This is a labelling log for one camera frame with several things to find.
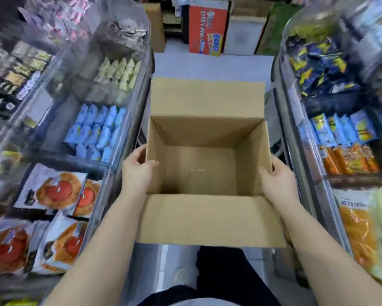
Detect row of orange packets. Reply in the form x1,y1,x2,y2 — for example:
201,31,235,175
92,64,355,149
319,144,380,176

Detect person's left forearm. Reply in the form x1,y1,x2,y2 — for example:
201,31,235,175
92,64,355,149
43,191,147,306

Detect person's right forearm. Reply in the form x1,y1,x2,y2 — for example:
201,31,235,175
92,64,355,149
274,200,382,306

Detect white pastry packet red picture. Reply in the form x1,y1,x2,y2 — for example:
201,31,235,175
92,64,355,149
0,219,50,275
72,179,103,219
14,163,88,218
32,213,89,275

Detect person's white shirt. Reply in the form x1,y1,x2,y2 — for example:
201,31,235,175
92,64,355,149
174,297,241,306

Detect yellow snack packet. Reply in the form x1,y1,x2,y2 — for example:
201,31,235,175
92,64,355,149
3,297,39,306

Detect red printed carton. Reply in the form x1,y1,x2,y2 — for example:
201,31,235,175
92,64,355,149
189,0,230,57

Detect clear acrylic display rack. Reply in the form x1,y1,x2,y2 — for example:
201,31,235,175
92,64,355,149
270,0,382,295
0,0,155,306

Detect person's left hand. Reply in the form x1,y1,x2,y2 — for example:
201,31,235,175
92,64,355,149
121,144,160,199

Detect pile of green packets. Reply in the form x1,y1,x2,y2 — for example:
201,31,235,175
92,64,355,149
287,9,335,45

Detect pile of pink white packets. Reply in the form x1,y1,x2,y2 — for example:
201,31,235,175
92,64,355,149
19,0,92,42

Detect person's black trousers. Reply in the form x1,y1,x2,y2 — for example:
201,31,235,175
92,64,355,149
136,246,282,306

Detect brown cardboard box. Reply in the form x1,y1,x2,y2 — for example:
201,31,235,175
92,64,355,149
136,76,287,249

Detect pile of black yellow-label packets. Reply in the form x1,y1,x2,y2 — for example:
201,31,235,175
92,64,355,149
0,41,53,101

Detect green carton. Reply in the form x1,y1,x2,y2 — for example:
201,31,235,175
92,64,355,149
257,2,301,56

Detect row of blue yellow-print packets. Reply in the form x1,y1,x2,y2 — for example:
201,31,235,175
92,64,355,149
310,109,379,147

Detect grey white carton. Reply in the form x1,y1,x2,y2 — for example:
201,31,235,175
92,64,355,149
223,16,268,56

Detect pile of dark blue yellow packets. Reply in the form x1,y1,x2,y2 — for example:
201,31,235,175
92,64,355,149
287,35,362,97

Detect pile of light blue packets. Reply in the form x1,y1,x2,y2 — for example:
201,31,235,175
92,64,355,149
63,103,128,163

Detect tall brown carton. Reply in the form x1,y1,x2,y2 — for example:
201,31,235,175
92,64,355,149
142,2,167,53

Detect pile of silver packets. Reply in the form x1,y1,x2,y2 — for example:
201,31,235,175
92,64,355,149
105,20,149,50

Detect pile of pale yellow packets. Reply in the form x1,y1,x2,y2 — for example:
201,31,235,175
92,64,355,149
95,57,142,91

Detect large orange snack packet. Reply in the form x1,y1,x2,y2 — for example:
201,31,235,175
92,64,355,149
332,188,382,285

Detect person's right hand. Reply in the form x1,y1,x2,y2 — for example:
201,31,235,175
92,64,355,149
258,154,302,210

